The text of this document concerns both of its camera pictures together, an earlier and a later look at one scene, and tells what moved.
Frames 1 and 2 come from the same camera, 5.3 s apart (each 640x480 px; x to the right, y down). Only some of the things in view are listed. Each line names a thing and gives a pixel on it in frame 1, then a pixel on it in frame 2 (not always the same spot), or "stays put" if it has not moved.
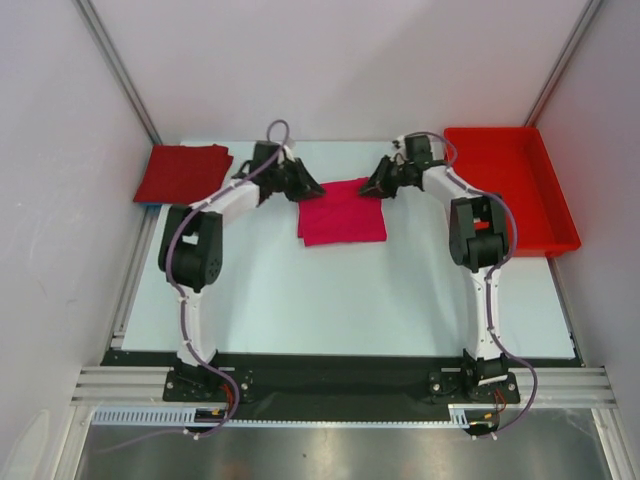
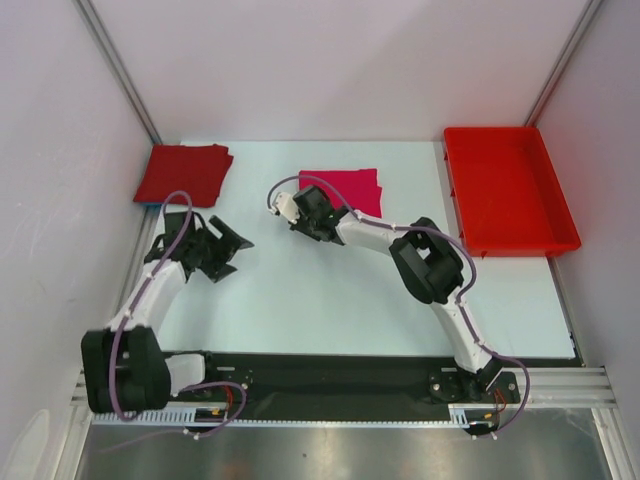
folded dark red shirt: [181, 174] stays put
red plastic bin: [514, 162] stays put
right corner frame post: [589, 13] stays put
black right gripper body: [391, 175] → [304, 220]
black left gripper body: [290, 181] → [213, 253]
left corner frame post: [98, 31] stays put
